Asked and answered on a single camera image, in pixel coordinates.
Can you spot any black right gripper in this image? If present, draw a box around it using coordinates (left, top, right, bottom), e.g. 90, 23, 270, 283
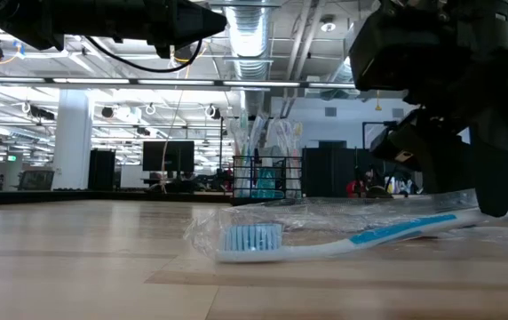
349, 0, 508, 197

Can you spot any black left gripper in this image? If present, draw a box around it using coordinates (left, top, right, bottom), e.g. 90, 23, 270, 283
75, 0, 228, 60

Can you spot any blue mouthwash bottle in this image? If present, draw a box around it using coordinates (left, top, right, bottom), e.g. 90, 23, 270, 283
251, 167, 269, 199
265, 168, 284, 199

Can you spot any long ceiling light strip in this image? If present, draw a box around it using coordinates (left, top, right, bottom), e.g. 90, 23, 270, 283
0, 76, 357, 92

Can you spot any black partition cabinet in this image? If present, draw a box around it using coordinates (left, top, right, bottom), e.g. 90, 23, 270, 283
302, 140, 362, 197

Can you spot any black computer monitor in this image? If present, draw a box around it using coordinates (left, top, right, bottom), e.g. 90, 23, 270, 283
142, 140, 195, 173

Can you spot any round ceiling fixture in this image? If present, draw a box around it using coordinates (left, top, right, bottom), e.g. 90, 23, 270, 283
319, 15, 337, 34

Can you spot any white square pillar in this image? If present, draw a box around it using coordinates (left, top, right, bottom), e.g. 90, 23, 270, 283
52, 95, 94, 191

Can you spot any black tall cabinet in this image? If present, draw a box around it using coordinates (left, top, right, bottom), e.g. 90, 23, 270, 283
88, 148, 117, 193

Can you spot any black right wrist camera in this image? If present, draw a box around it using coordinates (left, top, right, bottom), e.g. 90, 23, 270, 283
368, 118, 433, 174

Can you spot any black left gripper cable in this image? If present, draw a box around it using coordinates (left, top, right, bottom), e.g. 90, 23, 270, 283
83, 34, 205, 75

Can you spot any silver ribbed air duct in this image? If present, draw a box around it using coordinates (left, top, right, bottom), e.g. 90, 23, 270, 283
223, 0, 274, 150

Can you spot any yellow hanging cable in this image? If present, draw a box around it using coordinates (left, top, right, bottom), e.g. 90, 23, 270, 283
160, 40, 210, 183

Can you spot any black wire organizer rack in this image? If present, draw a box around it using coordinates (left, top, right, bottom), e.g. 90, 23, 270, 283
231, 154, 305, 206

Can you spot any black aluminium table frame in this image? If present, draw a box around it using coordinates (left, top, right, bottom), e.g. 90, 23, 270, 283
0, 188, 237, 206

